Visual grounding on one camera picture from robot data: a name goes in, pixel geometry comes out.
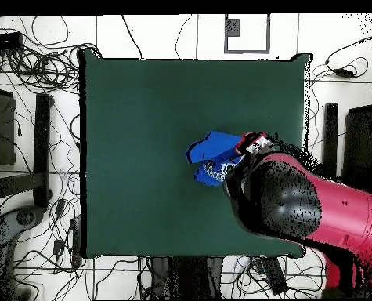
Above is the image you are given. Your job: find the blue shirt with white print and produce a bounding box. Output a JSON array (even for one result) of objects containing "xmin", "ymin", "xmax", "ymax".
[{"xmin": 185, "ymin": 130, "xmax": 247, "ymax": 188}]

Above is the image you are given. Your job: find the dark flat box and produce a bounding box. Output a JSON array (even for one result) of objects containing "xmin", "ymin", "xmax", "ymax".
[
  {"xmin": 341, "ymin": 104, "xmax": 372, "ymax": 189},
  {"xmin": 0, "ymin": 86, "xmax": 16, "ymax": 166}
]

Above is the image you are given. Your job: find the black stand bar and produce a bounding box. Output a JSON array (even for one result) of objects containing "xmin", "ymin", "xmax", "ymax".
[
  {"xmin": 322, "ymin": 103, "xmax": 340, "ymax": 180},
  {"xmin": 32, "ymin": 92, "xmax": 54, "ymax": 209}
]

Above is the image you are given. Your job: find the black power adaptor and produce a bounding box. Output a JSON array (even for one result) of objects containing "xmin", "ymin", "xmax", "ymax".
[{"xmin": 331, "ymin": 67, "xmax": 356, "ymax": 78}]

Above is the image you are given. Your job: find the dark green table cloth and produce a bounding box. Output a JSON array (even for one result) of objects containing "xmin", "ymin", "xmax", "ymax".
[{"xmin": 78, "ymin": 48, "xmax": 314, "ymax": 260}]

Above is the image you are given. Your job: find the black power strip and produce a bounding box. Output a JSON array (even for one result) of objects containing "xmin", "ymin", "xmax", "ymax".
[{"xmin": 261, "ymin": 256, "xmax": 289, "ymax": 296}]

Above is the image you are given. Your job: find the black office chair base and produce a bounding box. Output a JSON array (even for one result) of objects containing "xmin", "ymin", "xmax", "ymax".
[{"xmin": 0, "ymin": 205, "xmax": 46, "ymax": 301}]

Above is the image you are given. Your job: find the black device with ports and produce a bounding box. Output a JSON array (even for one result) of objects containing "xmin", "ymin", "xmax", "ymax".
[{"xmin": 0, "ymin": 31, "xmax": 24, "ymax": 52}]

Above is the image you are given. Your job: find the black cable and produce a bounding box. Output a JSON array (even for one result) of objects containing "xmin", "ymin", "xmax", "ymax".
[
  {"xmin": 121, "ymin": 14, "xmax": 143, "ymax": 60},
  {"xmin": 175, "ymin": 14, "xmax": 193, "ymax": 60}
]

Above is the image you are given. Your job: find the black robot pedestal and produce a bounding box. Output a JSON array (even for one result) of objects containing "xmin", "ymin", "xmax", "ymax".
[{"xmin": 150, "ymin": 255, "xmax": 225, "ymax": 300}]

